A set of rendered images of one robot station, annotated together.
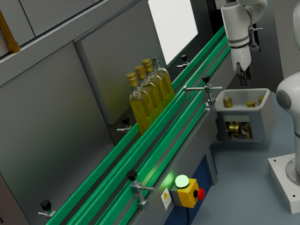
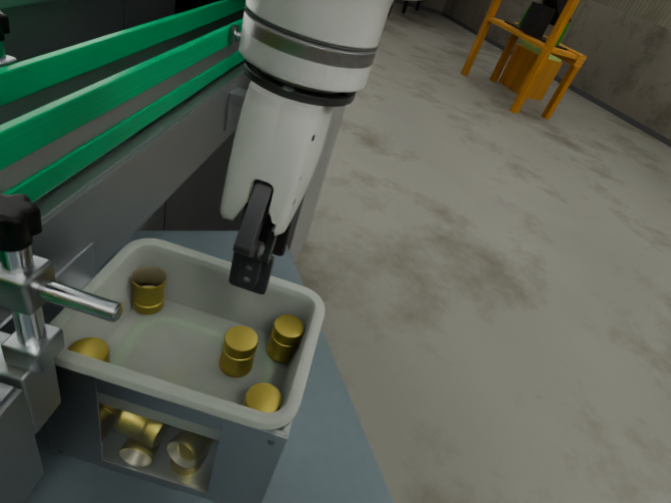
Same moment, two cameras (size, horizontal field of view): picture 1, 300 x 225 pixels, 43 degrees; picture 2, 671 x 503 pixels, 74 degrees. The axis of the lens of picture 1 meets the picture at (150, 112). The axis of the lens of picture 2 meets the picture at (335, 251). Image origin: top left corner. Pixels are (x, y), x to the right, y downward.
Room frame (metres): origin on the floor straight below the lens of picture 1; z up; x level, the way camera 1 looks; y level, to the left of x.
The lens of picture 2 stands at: (1.16, -0.28, 1.34)
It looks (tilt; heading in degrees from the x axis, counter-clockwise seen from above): 36 degrees down; 321
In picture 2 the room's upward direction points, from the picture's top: 20 degrees clockwise
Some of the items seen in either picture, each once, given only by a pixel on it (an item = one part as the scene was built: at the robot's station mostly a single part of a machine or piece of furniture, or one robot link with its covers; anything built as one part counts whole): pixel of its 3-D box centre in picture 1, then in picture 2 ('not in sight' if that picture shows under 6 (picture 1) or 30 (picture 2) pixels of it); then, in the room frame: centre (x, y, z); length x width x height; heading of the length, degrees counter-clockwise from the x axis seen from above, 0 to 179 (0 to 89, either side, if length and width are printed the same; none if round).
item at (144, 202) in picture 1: (144, 191); not in sight; (0.90, 0.09, 1.11); 0.07 x 0.04 x 0.13; 53
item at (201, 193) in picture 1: (198, 193); not in sight; (1.00, -0.07, 0.96); 0.04 x 0.03 x 0.04; 143
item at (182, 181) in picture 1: (181, 181); not in sight; (1.02, -0.03, 1.01); 0.04 x 0.04 x 0.03
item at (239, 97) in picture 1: (241, 106); (199, 344); (1.44, -0.38, 0.97); 0.22 x 0.17 x 0.09; 53
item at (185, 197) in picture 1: (186, 193); not in sight; (1.02, -0.03, 0.96); 0.07 x 0.07 x 0.07; 53
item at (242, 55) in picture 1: (241, 54); (287, 139); (1.42, -0.42, 1.21); 0.10 x 0.07 x 0.11; 142
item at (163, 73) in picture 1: (164, 93); not in sight; (1.42, -0.08, 1.16); 0.06 x 0.06 x 0.21; 52
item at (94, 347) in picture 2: not in sight; (89, 366); (1.44, -0.29, 0.96); 0.04 x 0.04 x 0.04
